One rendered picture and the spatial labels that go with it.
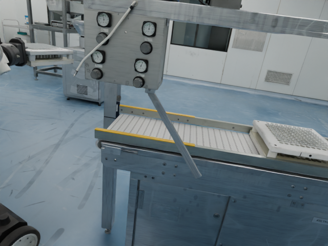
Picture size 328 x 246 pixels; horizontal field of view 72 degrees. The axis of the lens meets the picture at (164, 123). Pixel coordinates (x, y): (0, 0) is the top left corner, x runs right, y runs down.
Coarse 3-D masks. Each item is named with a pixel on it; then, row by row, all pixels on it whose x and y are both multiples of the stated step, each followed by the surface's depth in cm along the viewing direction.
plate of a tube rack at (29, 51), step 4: (28, 52) 103; (32, 52) 103; (36, 52) 105; (40, 52) 107; (44, 52) 109; (48, 52) 110; (52, 52) 112; (56, 52) 114; (60, 52) 116; (64, 52) 118; (68, 52) 120; (72, 52) 122
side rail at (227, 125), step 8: (120, 112) 102; (128, 112) 101; (136, 112) 101; (144, 112) 100; (152, 112) 100; (176, 120) 100; (184, 120) 99; (192, 120) 99; (200, 120) 98; (208, 120) 98; (216, 120) 98; (224, 128) 98; (232, 128) 98; (240, 128) 97; (248, 128) 97
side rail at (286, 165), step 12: (96, 132) 76; (108, 132) 75; (144, 144) 75; (156, 144) 75; (168, 144) 74; (204, 156) 74; (216, 156) 74; (228, 156) 73; (240, 156) 72; (252, 156) 72; (264, 156) 73; (276, 168) 72; (288, 168) 72; (300, 168) 71; (312, 168) 71; (324, 168) 70
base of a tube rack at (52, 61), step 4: (28, 60) 106; (36, 60) 108; (40, 60) 109; (44, 60) 111; (48, 60) 112; (52, 60) 114; (56, 60) 115; (60, 60) 117; (64, 60) 120; (68, 60) 122; (72, 60) 124; (28, 64) 106; (32, 64) 105; (36, 64) 107; (40, 64) 108; (44, 64) 110; (48, 64) 112; (52, 64) 114; (56, 64) 116
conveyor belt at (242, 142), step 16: (112, 128) 86; (128, 128) 88; (144, 128) 90; (160, 128) 92; (176, 128) 94; (192, 128) 96; (208, 128) 98; (96, 144) 80; (208, 144) 84; (224, 144) 85; (240, 144) 87; (224, 160) 76
